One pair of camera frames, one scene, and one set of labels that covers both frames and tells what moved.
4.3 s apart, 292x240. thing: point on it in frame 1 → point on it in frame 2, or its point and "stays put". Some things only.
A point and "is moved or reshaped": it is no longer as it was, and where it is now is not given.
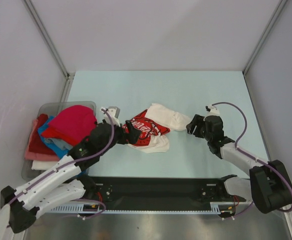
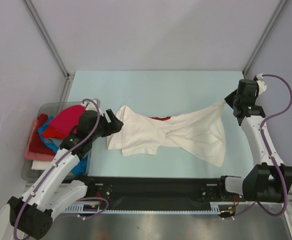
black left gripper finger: [132, 138] → [108, 130]
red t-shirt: [53, 132] stays put
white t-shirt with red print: [154, 123] is moved or reshaped
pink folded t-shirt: [38, 156] stays put
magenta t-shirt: [76, 120] stays put
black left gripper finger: [133, 134] → [116, 123]
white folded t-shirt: [42, 165] stays put
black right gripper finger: [197, 125] → [230, 99]
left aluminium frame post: [53, 47] stays put
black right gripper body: [199, 127] → [235, 100]
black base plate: [165, 194] stays put
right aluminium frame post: [277, 14] stays put
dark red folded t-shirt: [37, 144] stays put
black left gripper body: [120, 137] → [102, 122]
